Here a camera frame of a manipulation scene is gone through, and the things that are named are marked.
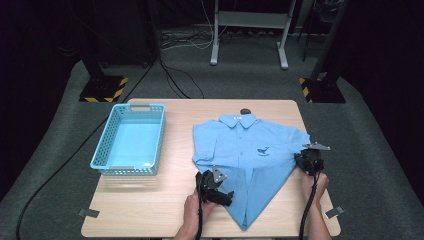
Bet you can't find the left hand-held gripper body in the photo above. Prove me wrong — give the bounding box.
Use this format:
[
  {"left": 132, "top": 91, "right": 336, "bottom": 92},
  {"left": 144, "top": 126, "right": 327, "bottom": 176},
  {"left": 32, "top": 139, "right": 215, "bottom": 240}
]
[{"left": 195, "top": 165, "right": 233, "bottom": 207}]

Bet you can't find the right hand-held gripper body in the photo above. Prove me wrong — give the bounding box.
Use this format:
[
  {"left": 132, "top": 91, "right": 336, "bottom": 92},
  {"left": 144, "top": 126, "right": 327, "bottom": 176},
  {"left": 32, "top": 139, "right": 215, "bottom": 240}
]
[{"left": 295, "top": 142, "right": 331, "bottom": 177}]

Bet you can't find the blue collared shirt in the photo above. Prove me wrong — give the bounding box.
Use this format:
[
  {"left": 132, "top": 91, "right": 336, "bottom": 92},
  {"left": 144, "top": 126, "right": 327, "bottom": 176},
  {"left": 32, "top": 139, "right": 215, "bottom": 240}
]
[{"left": 191, "top": 113, "right": 312, "bottom": 232}]

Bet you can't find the person's right hand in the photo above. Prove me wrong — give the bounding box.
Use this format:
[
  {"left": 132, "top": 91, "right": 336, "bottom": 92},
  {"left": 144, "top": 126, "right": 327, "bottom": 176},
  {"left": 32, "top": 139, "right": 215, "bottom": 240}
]
[{"left": 300, "top": 169, "right": 330, "bottom": 212}]

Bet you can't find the person's left hand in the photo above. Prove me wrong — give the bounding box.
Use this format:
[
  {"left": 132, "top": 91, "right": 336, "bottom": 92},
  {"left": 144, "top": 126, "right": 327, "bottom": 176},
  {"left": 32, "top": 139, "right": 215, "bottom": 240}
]
[{"left": 182, "top": 188, "right": 218, "bottom": 234}]

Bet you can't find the black stand with striped base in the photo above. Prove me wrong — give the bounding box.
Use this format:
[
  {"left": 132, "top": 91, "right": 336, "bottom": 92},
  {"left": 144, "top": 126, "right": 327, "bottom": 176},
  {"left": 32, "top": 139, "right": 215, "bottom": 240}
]
[
  {"left": 298, "top": 0, "right": 347, "bottom": 104},
  {"left": 79, "top": 0, "right": 129, "bottom": 103}
]

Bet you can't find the light blue plastic basket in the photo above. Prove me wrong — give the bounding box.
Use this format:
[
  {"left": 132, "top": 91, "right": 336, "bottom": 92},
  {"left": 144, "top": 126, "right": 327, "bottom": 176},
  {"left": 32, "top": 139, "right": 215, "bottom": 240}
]
[{"left": 89, "top": 103, "right": 167, "bottom": 177}]

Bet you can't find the black cabinet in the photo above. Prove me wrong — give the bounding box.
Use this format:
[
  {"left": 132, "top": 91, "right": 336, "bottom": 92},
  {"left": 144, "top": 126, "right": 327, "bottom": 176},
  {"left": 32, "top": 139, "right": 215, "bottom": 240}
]
[{"left": 93, "top": 0, "right": 162, "bottom": 68}]

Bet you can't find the left hand-held gripper cable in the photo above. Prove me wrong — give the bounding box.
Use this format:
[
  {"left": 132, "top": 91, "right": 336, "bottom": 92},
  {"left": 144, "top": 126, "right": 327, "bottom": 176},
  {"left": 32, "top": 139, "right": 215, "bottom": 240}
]
[{"left": 194, "top": 186, "right": 205, "bottom": 240}]

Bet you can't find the grey metal table bracket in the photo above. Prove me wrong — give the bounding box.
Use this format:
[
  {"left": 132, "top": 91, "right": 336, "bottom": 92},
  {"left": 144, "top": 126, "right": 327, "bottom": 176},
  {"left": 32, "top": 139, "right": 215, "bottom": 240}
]
[
  {"left": 78, "top": 208, "right": 101, "bottom": 219},
  {"left": 325, "top": 205, "right": 346, "bottom": 220}
]

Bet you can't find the thin black floor cable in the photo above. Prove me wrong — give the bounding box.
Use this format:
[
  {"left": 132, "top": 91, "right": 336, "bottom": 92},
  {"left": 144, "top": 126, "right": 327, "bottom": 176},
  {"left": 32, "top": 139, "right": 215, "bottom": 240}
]
[{"left": 158, "top": 58, "right": 205, "bottom": 100}]

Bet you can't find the white metal desk frame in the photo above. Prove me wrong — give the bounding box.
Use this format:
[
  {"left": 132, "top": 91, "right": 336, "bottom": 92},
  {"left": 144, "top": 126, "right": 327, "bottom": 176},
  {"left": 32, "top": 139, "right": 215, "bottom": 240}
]
[{"left": 209, "top": 0, "right": 298, "bottom": 70}]

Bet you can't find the long black floor cable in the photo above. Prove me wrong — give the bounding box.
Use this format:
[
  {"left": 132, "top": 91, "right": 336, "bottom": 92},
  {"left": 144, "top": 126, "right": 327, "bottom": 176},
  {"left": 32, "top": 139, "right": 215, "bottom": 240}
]
[{"left": 15, "top": 58, "right": 159, "bottom": 240}]

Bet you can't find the tangle of floor cables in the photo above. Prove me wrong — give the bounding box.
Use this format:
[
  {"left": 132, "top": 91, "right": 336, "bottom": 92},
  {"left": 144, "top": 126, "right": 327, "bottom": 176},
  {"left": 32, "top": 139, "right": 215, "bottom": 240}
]
[{"left": 160, "top": 29, "right": 215, "bottom": 52}]

